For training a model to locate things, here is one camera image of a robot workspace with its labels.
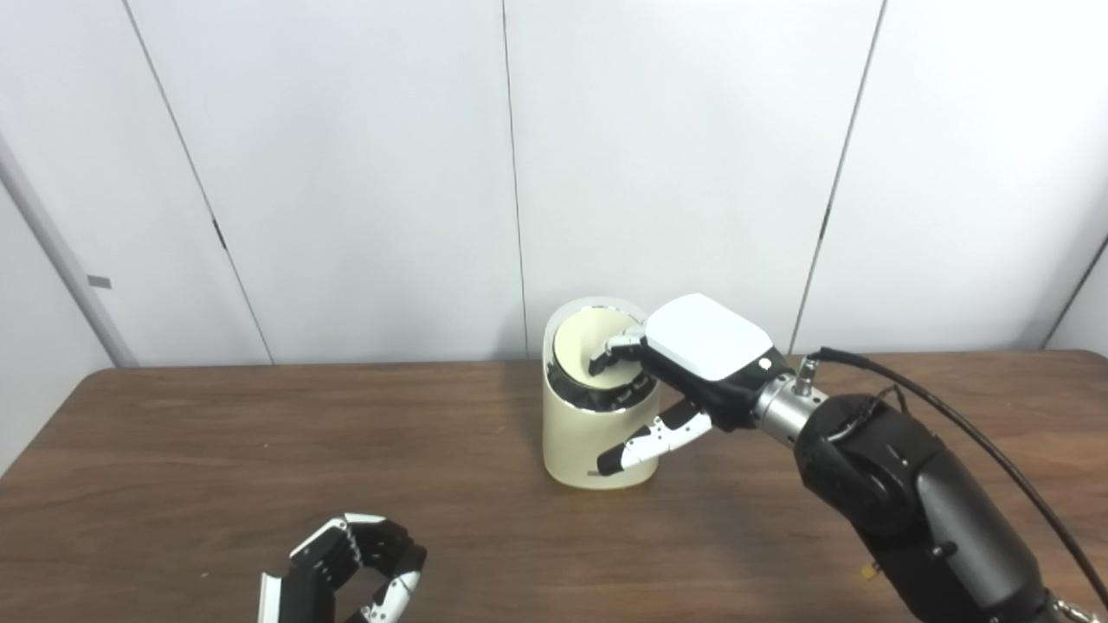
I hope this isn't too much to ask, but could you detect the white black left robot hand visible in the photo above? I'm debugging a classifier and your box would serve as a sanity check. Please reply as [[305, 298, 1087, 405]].
[[260, 513, 428, 623]]

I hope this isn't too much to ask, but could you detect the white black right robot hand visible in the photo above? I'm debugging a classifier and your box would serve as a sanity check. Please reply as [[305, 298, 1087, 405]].
[[589, 292, 796, 478]]

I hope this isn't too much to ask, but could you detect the cream round bin lid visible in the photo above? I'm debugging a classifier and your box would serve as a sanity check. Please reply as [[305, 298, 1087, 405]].
[[554, 310, 646, 389]]

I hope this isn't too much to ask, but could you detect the black bin liner bag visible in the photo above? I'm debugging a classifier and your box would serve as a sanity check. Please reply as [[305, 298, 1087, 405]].
[[545, 363, 659, 414]]

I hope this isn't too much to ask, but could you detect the cream-colored bin body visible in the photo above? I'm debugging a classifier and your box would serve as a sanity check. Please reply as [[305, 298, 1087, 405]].
[[542, 297, 663, 491]]

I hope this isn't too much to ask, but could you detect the gray corner post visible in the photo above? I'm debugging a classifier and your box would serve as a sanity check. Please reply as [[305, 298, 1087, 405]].
[[0, 134, 139, 369]]

